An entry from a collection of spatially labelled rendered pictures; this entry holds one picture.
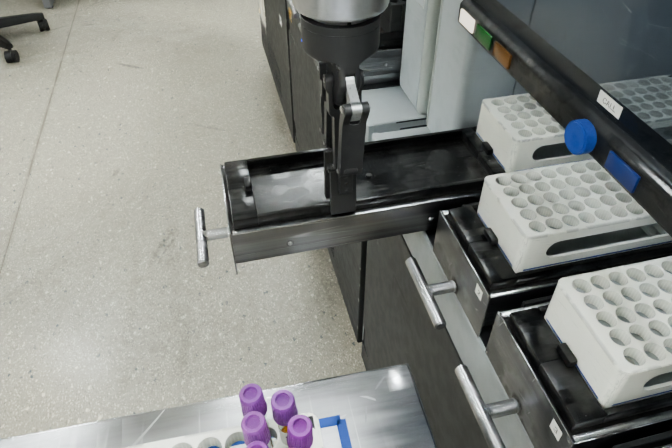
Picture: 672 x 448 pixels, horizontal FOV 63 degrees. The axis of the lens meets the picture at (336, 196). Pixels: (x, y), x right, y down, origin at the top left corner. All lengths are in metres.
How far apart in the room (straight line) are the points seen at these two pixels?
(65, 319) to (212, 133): 0.94
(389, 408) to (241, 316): 1.13
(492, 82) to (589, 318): 0.39
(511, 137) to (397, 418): 0.37
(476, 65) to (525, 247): 0.29
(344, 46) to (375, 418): 0.32
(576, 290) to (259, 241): 0.34
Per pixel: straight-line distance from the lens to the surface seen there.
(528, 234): 0.57
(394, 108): 0.98
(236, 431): 0.41
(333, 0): 0.49
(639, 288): 0.56
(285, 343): 1.51
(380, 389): 0.49
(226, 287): 1.65
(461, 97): 0.79
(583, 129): 0.50
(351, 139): 0.54
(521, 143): 0.70
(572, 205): 0.63
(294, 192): 0.69
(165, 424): 0.50
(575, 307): 0.52
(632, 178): 0.48
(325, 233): 0.66
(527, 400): 0.57
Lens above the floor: 1.25
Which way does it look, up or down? 41 degrees down
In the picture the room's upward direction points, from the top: straight up
